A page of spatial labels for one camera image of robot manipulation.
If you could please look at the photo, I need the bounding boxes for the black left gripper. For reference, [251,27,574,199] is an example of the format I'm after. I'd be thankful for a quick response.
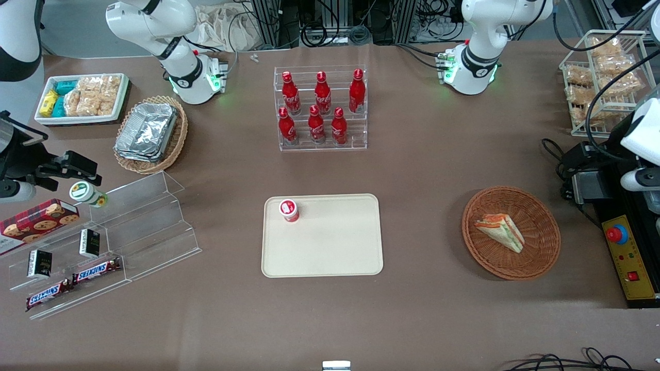
[560,141,640,180]

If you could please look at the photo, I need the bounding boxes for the triangular sandwich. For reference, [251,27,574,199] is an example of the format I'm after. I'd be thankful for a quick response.
[474,213,525,254]

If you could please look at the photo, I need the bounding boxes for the aluminium foil tray stack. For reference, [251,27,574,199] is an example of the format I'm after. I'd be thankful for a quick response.
[114,103,179,163]

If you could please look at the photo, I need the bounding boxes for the round brown wicker basket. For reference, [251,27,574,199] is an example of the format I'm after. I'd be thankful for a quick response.
[461,186,562,281]

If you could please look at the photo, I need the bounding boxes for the oval light wicker basket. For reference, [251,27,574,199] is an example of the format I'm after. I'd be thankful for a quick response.
[113,95,189,175]

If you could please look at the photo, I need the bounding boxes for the beige plastic tray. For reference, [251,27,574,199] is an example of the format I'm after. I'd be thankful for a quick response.
[261,194,384,278]

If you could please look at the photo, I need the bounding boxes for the green white lidded cup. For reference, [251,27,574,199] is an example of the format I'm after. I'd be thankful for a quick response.
[69,181,109,209]

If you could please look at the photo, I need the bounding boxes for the grey metal box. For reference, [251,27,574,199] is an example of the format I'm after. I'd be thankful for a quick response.
[570,170,608,206]

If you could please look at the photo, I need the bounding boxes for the rice cracker bag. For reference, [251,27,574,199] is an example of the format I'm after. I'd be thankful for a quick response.
[590,37,623,58]
[595,54,636,77]
[564,65,595,86]
[600,71,644,97]
[572,101,615,127]
[99,75,122,116]
[76,77,105,117]
[565,85,597,105]
[63,89,83,117]

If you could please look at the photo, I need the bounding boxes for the small black box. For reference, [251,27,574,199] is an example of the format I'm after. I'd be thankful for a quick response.
[27,249,53,280]
[79,229,101,258]

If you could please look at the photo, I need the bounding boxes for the red cookie box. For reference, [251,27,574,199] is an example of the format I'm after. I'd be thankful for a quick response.
[0,199,80,257]

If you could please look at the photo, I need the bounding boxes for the clear acrylic stepped shelf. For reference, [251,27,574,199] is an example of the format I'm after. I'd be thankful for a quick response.
[8,171,203,321]

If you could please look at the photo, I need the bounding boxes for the white rectangular snack bin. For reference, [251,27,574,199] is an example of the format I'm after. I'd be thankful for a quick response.
[34,73,130,126]

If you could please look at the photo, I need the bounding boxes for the yellow snack pack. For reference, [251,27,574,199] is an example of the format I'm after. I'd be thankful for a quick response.
[39,90,59,116]

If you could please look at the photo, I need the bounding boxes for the Snickers bar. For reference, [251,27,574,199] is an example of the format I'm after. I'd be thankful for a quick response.
[25,279,74,312]
[71,257,123,285]

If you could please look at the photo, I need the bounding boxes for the black control box yellow panel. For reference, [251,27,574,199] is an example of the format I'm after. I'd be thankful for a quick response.
[592,190,660,309]

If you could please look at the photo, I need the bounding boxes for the red white yogurt cup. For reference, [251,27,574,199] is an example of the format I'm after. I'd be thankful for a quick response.
[279,199,301,223]

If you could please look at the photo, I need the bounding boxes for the red cola bottle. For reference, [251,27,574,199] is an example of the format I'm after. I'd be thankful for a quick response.
[349,69,367,114]
[278,107,299,145]
[281,71,302,115]
[308,105,327,144]
[331,107,349,146]
[314,71,333,115]

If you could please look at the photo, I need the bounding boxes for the beige cloth bag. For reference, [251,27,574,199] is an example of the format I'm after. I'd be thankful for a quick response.
[193,4,261,53]

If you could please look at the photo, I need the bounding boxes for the clear acrylic bottle rack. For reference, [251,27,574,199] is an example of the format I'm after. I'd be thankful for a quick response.
[273,64,368,152]

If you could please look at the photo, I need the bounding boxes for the black table cable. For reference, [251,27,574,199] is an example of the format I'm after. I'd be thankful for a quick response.
[541,138,574,182]

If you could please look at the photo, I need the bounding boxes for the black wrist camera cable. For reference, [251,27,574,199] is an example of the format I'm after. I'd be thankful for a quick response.
[585,48,660,161]

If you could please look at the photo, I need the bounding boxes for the white wire rack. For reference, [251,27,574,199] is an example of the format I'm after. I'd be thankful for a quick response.
[559,29,658,138]

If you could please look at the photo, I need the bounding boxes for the black arm base cables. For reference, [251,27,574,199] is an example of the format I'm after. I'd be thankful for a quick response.
[396,43,450,71]

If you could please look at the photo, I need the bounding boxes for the black floor cables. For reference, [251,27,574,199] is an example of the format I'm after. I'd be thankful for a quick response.
[508,347,642,371]

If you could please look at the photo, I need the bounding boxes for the grey coiled cable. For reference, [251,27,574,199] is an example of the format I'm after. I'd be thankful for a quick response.
[347,25,373,46]

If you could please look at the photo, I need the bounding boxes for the black coiled cable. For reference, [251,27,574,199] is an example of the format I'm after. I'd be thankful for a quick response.
[301,22,342,48]

